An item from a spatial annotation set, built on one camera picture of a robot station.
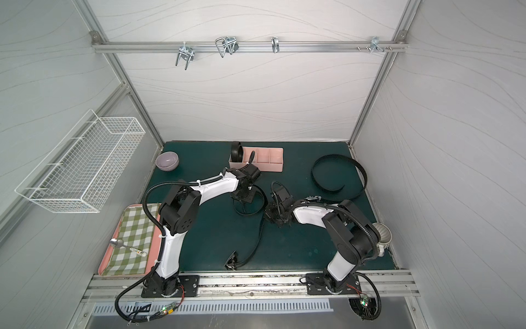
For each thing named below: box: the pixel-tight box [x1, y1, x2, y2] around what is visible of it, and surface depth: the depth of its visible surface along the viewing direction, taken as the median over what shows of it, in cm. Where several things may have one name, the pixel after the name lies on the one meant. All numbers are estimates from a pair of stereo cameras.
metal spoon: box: [109, 237, 148, 258], surface depth 83 cm
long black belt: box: [231, 141, 244, 163], surface depth 103 cm
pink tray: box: [97, 202, 161, 277], surface depth 84 cm
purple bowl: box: [154, 150, 180, 172], surface depth 109 cm
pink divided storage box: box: [228, 146, 285, 173], surface depth 113 cm
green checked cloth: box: [102, 203, 159, 276], surface depth 84 cm
